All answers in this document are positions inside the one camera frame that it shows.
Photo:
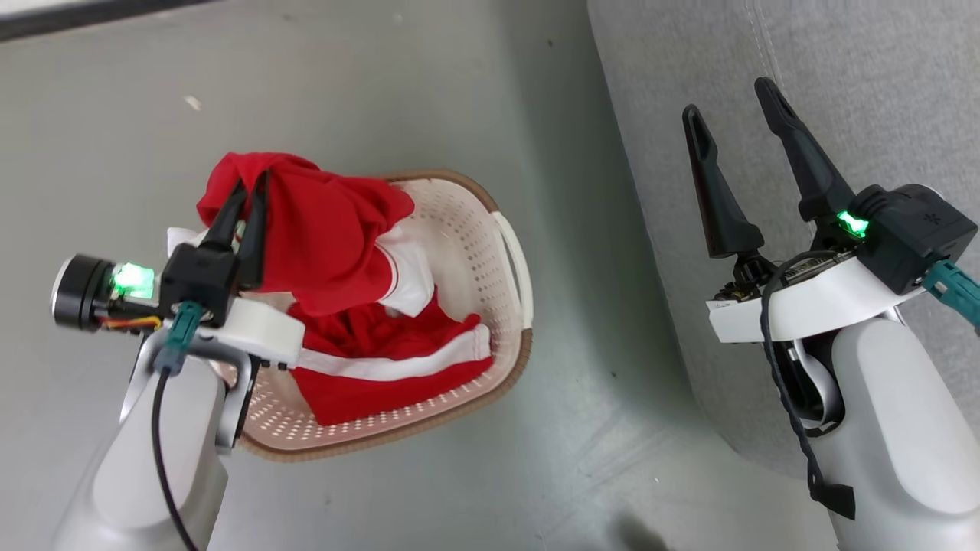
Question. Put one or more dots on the teal right camera connector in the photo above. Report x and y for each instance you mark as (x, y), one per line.
(957, 287)

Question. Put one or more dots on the teal left camera connector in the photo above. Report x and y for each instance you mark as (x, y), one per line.
(182, 337)

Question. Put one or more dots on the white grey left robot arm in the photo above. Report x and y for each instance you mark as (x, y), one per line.
(145, 474)

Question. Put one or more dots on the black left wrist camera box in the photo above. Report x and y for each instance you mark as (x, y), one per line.
(195, 279)

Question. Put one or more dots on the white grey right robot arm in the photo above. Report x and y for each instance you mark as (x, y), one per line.
(911, 444)

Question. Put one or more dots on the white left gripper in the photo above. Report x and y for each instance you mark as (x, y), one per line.
(264, 333)

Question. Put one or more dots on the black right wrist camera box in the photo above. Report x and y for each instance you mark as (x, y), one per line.
(915, 233)

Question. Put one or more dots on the dark wall baseboard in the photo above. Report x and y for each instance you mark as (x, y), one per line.
(76, 17)

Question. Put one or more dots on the teal camera connector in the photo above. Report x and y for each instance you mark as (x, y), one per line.
(182, 337)
(957, 287)

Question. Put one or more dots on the red garment with white stripe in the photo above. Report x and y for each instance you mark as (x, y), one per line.
(367, 390)

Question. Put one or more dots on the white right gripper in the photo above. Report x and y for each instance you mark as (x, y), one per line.
(811, 306)

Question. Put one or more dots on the red sweatshirt with white trim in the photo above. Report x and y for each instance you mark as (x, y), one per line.
(321, 229)

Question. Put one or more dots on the cream perforated laundry basket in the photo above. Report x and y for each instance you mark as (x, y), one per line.
(467, 252)

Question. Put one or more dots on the grey fabric sofa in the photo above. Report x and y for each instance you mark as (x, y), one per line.
(880, 84)

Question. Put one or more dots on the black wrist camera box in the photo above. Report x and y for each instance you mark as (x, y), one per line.
(915, 233)
(195, 279)

